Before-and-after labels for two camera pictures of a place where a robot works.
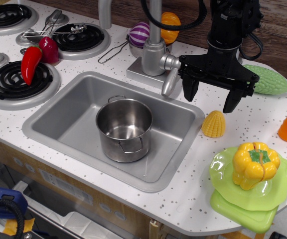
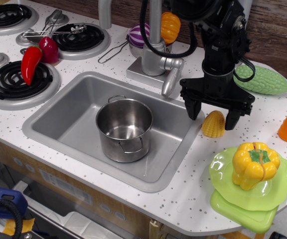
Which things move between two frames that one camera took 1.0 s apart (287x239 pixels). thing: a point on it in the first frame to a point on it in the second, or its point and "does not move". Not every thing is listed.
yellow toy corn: x=214 y=125 does not move
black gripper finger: x=233 y=96 to x=232 y=118
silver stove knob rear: x=58 y=18 does not move
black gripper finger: x=190 y=84 to x=193 y=107
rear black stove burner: x=7 y=19 does not move
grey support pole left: x=105 y=12 does not move
